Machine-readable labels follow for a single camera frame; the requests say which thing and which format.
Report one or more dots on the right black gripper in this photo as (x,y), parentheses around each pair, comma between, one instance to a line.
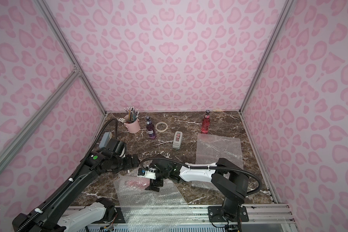
(154,184)

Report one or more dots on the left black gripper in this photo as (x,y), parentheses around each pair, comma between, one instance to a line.
(132,161)

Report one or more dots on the red bottle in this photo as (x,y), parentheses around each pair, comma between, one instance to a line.
(205,123)
(136,183)

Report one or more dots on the bubble wrap sheet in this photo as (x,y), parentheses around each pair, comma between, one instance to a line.
(210,148)
(150,200)

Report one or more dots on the purple bottle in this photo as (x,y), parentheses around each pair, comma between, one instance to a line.
(150,128)

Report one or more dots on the white tape dispenser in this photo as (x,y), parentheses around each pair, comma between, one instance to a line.
(177,140)

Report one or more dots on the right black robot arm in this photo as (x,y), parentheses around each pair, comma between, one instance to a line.
(232,181)

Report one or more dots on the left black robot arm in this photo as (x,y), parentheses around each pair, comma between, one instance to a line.
(97,161)

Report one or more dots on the grey stapler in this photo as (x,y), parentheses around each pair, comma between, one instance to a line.
(105,139)

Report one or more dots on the pink pencil cup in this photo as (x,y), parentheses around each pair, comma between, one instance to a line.
(133,127)

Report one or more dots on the tape roll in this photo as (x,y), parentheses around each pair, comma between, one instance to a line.
(161,127)

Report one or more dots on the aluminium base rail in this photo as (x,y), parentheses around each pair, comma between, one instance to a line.
(259,218)

